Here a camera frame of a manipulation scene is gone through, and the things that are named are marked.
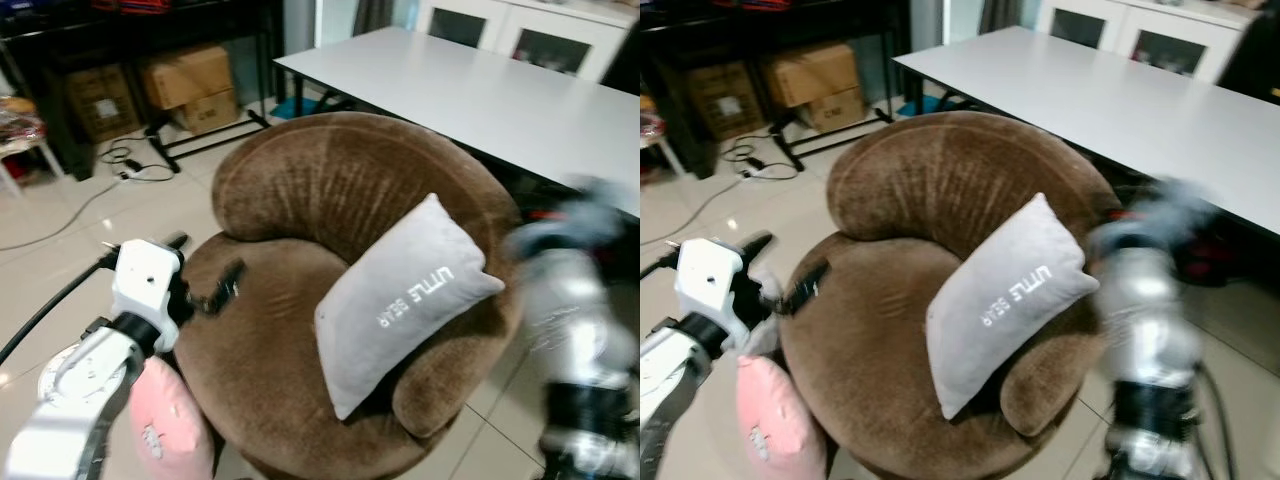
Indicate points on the brown round velvet sofa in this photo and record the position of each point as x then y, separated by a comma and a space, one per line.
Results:
300, 180
950, 180

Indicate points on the white cabinet with glass doors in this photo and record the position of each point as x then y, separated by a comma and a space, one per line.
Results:
500, 25
1120, 25

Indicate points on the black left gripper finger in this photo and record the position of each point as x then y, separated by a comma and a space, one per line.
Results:
222, 290
755, 246
177, 241
805, 292

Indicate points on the white stool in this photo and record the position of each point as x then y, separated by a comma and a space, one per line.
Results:
668, 150
40, 152

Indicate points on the red patterned bundle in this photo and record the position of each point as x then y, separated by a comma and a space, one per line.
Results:
20, 125
650, 125

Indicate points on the white power strip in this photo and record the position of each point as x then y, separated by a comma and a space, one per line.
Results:
760, 171
133, 173

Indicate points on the black furniture piece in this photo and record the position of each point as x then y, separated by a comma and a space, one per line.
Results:
1255, 60
625, 70

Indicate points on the cardboard box with white label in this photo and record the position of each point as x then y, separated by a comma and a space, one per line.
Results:
100, 105
725, 102

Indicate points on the small brown cardboard box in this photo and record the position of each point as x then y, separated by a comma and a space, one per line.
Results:
835, 112
210, 115

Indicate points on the blue floor mat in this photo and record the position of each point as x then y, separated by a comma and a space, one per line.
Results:
915, 105
295, 108

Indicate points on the plain grey pillow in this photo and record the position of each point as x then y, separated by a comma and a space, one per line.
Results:
765, 338

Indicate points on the large brown cardboard box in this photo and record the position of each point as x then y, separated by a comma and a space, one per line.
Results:
810, 75
185, 78

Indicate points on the long white table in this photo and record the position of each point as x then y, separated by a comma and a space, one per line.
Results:
480, 100
1100, 110

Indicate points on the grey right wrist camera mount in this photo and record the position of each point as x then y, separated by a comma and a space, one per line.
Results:
1160, 220
580, 220

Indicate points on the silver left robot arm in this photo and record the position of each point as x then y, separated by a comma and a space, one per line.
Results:
70, 400
670, 390

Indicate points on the grey pillow with white lettering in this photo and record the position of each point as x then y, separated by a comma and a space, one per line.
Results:
400, 300
1000, 300

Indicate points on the pink pillow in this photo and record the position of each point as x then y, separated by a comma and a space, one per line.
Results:
780, 430
170, 430

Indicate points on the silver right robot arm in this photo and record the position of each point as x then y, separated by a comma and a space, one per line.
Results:
1150, 330
580, 330

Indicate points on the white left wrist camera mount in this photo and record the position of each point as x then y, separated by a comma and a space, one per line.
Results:
145, 280
705, 285

